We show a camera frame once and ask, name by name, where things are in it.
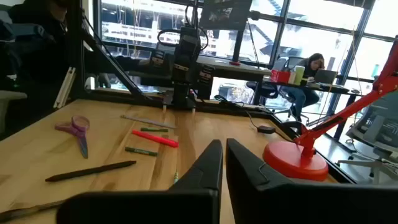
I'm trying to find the black office desk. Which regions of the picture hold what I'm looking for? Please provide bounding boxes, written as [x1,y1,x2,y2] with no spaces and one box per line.
[264,79,363,141]

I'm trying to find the green crayon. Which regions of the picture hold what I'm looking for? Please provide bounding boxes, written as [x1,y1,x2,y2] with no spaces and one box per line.
[140,126,169,133]
[124,146,159,157]

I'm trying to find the black lamp cable with switch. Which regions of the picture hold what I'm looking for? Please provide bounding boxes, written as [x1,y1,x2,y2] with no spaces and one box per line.
[213,94,299,142]

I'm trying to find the purple and teal scissors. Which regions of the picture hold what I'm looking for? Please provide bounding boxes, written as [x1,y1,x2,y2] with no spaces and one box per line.
[54,115,91,159]

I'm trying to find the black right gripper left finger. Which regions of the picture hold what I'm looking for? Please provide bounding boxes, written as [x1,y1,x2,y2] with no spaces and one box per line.
[57,139,224,224]

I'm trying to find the grey office chair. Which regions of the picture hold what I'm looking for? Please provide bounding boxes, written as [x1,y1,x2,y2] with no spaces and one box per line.
[337,90,398,185]

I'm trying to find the black pen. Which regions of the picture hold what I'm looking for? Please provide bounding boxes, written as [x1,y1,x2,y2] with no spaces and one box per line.
[0,200,65,222]
[45,160,137,183]

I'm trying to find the grey laptop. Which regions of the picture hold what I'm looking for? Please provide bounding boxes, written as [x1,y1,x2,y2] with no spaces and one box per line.
[313,68,339,85]

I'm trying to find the person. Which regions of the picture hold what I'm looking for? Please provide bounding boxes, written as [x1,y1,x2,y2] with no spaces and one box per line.
[281,52,326,123]
[0,0,71,91]

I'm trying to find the white aluminium bar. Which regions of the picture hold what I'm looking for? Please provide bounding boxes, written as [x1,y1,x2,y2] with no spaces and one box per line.
[52,66,77,110]

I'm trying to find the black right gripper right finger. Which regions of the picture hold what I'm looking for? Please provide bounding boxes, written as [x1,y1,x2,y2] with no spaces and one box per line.
[226,138,398,224]

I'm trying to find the blue office chair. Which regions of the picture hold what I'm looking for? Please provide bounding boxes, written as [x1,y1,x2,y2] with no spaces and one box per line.
[245,80,279,100]

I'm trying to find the green cup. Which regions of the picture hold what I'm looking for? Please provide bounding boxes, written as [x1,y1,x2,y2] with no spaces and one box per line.
[294,65,306,86]

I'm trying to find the black monitor on stand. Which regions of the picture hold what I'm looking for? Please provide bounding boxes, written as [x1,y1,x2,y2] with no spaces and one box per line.
[198,0,253,63]

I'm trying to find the grey desk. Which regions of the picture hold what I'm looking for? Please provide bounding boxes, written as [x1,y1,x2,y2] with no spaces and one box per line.
[136,55,272,82]

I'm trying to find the pink highlighter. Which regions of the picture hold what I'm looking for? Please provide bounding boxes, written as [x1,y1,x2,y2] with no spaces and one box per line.
[131,129,180,149]

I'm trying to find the red desk lamp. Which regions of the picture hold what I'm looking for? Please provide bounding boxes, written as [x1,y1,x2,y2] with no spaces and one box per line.
[262,35,398,182]

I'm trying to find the red box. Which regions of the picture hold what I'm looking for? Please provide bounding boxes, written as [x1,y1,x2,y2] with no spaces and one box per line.
[269,69,291,84]

